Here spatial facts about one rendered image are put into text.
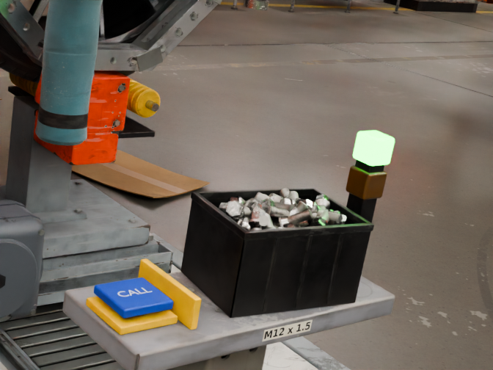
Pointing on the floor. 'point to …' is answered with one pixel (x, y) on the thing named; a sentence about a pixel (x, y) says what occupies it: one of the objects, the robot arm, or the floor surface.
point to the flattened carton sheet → (139, 177)
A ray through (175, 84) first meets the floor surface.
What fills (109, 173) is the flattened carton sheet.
